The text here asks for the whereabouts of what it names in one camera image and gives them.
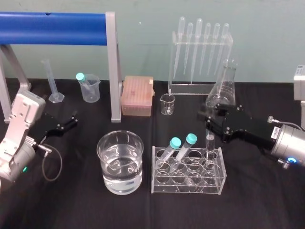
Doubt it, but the clear plastic beaker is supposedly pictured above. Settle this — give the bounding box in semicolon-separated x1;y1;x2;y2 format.
78;73;101;104

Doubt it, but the brown pipette tip box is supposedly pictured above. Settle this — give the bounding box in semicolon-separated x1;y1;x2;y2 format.
121;75;155;117

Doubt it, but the grey metal stand support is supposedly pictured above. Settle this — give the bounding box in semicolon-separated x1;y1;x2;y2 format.
0;44;32;124
104;11;123;123

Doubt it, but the teal capped centrifuge tube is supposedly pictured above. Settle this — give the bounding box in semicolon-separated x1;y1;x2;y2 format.
174;133;199;166
76;73;95;96
155;136;183;170

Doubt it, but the clear plastic graduated cylinder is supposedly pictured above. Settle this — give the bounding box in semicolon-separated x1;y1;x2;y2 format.
41;58;65;104

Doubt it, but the thin dark gripper cable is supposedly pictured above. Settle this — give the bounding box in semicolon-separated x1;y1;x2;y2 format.
30;142;63;181
266;115;305;132

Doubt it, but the clear glass test tube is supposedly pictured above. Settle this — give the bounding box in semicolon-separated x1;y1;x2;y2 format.
205;134;215;170

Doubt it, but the clear acrylic test tube rack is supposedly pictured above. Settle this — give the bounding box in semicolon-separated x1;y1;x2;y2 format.
151;146;227;196

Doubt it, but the thin dark right gripper cable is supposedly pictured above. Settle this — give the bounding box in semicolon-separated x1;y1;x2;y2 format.
266;115;305;132

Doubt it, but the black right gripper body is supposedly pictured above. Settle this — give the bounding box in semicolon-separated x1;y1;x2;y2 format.
222;104;275;151

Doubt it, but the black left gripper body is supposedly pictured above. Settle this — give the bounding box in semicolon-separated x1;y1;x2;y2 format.
35;112;65;144

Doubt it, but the large glass beaker with water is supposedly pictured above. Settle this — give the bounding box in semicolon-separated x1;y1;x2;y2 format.
96;130;145;195

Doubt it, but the clear acrylic pipette rack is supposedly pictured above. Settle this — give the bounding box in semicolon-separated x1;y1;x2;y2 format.
167;32;234;96

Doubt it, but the black table cloth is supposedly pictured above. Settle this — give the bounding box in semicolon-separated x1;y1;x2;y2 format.
0;77;305;229

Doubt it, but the thin dark left gripper cable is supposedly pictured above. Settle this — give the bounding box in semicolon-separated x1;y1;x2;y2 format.
30;142;63;181

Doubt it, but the small glass beaker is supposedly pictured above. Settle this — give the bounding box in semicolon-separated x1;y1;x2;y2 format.
160;93;176;116

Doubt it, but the blue plastic tube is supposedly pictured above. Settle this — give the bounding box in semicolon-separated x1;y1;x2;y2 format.
0;12;107;46

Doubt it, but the glass conical flask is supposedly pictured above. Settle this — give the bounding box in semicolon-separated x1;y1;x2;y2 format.
205;58;239;108

